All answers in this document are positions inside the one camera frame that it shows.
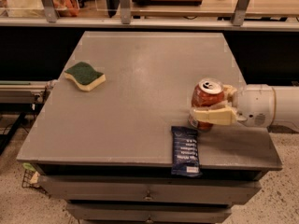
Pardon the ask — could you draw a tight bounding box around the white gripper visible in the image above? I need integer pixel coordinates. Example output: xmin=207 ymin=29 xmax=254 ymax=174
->
xmin=190 ymin=84 xmax=275 ymax=128

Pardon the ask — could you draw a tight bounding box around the red coke can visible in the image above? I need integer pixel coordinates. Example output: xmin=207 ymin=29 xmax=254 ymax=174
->
xmin=189 ymin=77 xmax=224 ymax=131

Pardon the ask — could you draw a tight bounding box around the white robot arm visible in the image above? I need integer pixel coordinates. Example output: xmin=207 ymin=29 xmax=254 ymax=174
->
xmin=189 ymin=85 xmax=299 ymax=131

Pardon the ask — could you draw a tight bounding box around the blue rxbar wrapper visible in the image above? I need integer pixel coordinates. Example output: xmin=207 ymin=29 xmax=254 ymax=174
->
xmin=171 ymin=126 xmax=202 ymax=177

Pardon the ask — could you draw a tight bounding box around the green yellow sponge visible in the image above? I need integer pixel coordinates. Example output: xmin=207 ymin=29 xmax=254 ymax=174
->
xmin=64 ymin=62 xmax=106 ymax=92

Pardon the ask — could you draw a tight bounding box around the upper grey drawer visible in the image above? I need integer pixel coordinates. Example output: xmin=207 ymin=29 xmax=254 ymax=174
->
xmin=38 ymin=175 xmax=261 ymax=205

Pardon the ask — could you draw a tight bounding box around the grey drawer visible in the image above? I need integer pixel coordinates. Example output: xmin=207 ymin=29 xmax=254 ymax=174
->
xmin=66 ymin=203 xmax=231 ymax=224
xmin=38 ymin=175 xmax=261 ymax=205

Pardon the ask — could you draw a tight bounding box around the lower grey drawer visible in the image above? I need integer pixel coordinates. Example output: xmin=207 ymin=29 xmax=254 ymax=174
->
xmin=66 ymin=203 xmax=231 ymax=224

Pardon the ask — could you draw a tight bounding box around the orange snack bag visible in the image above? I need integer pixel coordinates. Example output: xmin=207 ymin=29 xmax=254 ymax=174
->
xmin=52 ymin=0 xmax=78 ymax=17

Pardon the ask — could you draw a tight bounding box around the metal rail left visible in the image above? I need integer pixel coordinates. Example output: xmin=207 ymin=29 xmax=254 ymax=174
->
xmin=0 ymin=80 xmax=50 ymax=104

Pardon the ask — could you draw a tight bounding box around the wire basket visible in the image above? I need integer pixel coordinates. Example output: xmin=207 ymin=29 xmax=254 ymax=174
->
xmin=21 ymin=170 xmax=46 ymax=193

